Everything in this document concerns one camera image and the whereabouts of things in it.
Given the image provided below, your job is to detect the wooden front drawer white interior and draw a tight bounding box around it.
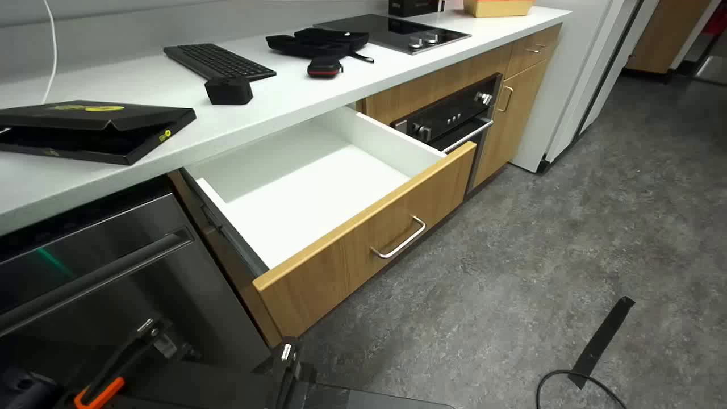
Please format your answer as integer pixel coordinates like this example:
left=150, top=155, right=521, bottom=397
left=180, top=105, right=478, bottom=341

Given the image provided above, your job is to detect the small wooden drawer front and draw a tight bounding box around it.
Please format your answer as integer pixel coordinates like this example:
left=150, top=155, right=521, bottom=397
left=496, top=24, right=562, bottom=79

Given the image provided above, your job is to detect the black built-in oven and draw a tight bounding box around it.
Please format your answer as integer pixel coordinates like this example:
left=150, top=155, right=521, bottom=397
left=393, top=74, right=503, bottom=196

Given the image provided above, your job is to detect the wooden cabinet door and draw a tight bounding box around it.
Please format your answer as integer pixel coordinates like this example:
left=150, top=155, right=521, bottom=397
left=467, top=54, right=551, bottom=192

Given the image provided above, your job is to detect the black frying pan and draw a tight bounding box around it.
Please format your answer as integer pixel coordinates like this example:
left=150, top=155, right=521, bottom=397
left=262, top=27, right=377, bottom=66

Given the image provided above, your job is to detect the black glass cooktop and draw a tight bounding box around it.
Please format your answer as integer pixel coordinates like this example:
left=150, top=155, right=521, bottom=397
left=315, top=12, right=473, bottom=57

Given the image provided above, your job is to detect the black computer mouse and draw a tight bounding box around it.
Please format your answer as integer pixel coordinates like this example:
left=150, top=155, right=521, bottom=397
left=201, top=76, right=254, bottom=107

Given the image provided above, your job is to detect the black stand base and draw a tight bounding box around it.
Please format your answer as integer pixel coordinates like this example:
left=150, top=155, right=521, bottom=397
left=251, top=340, right=456, bottom=409

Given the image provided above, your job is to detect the black box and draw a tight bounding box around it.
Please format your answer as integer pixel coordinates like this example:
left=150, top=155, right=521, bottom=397
left=385, top=0, right=440, bottom=18

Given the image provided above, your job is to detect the black keyboard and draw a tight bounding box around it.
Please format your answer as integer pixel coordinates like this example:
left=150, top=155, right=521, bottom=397
left=160, top=41, right=279, bottom=84

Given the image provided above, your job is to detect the white refrigerator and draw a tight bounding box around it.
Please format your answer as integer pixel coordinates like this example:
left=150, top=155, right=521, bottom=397
left=508, top=0, right=654, bottom=175

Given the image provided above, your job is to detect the stainless steel dishwasher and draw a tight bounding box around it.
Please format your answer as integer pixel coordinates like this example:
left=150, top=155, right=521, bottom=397
left=0, top=177, right=274, bottom=384

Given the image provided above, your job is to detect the black flat bar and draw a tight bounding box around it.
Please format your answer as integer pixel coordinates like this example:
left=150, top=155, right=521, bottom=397
left=567, top=296, right=636, bottom=392

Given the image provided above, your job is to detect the orange black clamp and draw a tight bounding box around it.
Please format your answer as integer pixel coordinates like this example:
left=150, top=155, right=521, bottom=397
left=72, top=317, right=181, bottom=409

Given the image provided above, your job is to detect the silver drawer handle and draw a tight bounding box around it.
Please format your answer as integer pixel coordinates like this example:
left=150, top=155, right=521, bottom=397
left=368, top=215, right=428, bottom=265

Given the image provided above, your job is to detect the thin black floor cable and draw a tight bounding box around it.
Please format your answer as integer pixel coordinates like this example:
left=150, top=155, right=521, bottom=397
left=534, top=368, right=632, bottom=409

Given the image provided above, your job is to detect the black dishwasher bar handle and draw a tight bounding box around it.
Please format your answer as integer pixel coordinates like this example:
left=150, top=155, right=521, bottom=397
left=0, top=229, right=193, bottom=336

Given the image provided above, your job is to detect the thin white cable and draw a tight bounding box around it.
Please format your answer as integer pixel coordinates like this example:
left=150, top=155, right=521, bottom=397
left=38, top=0, right=61, bottom=107

